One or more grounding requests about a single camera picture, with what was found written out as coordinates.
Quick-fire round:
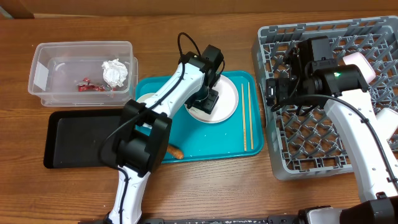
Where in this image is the large white plate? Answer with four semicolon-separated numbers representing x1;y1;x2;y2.
187;75;239;123

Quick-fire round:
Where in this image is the wooden chopstick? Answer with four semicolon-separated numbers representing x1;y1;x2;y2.
241;83;247;152
248;83;254;150

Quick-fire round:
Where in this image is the white tissue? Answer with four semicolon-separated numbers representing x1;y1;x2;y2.
101;58;128;88

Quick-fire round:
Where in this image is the white paper cup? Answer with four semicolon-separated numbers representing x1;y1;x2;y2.
376;108;398;140

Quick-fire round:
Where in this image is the red snack wrapper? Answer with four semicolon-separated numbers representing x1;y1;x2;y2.
77;78;115;92

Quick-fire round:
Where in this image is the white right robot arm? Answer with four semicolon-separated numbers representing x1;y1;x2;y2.
265;36;397;224

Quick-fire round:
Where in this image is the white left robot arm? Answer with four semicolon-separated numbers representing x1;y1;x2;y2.
103;45;224;223

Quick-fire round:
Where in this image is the grey dishwasher rack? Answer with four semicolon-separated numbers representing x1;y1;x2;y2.
252;16;397;180

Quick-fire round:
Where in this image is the clear plastic waste bin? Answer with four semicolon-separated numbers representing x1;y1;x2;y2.
27;41;138;107

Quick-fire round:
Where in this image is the teal serving tray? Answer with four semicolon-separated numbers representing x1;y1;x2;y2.
134;70;265;165

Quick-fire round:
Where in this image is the orange carrot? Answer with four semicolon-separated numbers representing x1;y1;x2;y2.
167;144;184;160

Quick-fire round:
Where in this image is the white bowl with food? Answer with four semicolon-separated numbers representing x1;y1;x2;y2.
136;93;155;107

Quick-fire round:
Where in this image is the black plastic tray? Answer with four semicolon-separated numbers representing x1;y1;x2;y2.
43;109;122;169

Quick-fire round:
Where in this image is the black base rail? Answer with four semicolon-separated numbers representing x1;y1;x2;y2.
77;207;312;224

